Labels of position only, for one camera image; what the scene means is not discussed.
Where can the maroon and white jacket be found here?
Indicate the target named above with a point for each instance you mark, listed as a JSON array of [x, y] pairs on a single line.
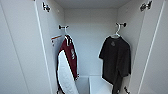
[[68, 63]]

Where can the small black wall fitting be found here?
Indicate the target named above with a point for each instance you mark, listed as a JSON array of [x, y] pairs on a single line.
[[126, 89]]

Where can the grey clothes hanger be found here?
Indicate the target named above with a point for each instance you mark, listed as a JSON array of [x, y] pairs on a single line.
[[67, 35]]

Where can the white wardrobe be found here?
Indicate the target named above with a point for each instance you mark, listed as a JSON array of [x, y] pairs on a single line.
[[90, 50]]

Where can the black door hinge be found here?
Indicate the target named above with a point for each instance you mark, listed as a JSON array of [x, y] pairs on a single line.
[[46, 7], [146, 6]]

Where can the black t-shirt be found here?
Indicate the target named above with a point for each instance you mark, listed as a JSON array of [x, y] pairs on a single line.
[[115, 56]]

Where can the white inner shelf unit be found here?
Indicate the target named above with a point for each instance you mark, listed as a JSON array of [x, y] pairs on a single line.
[[100, 85]]

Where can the orange clothes hanger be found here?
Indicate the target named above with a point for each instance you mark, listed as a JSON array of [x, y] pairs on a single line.
[[56, 37]]

